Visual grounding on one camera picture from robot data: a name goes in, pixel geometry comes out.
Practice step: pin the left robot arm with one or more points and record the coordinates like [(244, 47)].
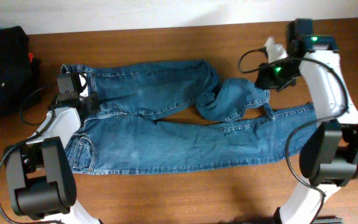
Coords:
[(40, 181)]

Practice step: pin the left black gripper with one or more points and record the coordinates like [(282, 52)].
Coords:
[(94, 106)]

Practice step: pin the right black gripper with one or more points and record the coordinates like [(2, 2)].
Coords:
[(269, 82)]

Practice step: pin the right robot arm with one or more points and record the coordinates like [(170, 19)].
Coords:
[(329, 159)]

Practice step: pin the blue denim jeans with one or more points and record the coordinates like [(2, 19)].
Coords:
[(179, 116)]

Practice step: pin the black folded garment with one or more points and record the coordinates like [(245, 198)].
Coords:
[(19, 71)]

